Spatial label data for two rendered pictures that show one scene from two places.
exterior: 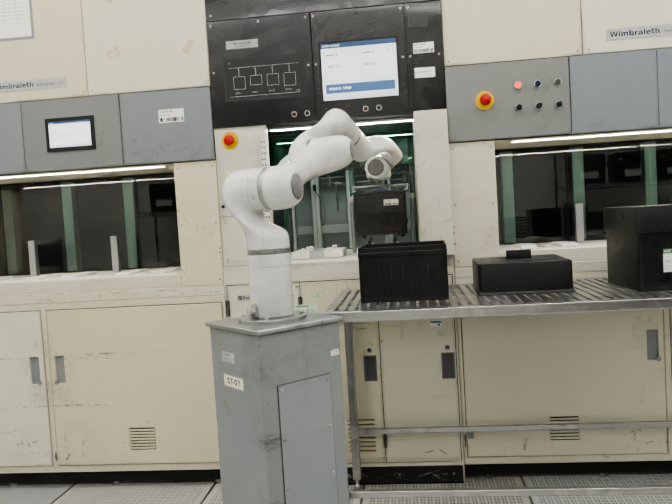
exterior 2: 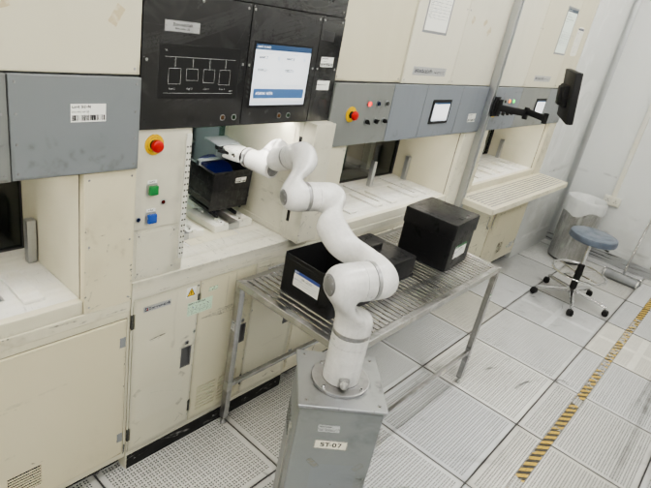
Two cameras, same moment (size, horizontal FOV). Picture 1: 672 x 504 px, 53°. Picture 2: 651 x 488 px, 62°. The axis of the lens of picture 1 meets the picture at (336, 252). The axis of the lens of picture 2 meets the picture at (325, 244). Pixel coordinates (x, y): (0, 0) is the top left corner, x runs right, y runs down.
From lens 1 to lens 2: 2.12 m
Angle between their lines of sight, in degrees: 61
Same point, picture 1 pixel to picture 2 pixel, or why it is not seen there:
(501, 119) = (355, 130)
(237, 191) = (359, 294)
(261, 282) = (358, 362)
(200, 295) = (104, 318)
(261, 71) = (199, 65)
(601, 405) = not seen: hidden behind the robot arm
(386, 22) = (309, 31)
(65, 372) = not seen: outside the picture
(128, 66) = (21, 28)
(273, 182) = (392, 285)
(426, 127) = (322, 139)
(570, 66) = (394, 92)
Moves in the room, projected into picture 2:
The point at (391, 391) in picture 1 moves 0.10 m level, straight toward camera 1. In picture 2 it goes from (250, 344) to (265, 354)
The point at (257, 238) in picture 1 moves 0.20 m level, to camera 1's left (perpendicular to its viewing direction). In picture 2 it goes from (365, 329) to (327, 357)
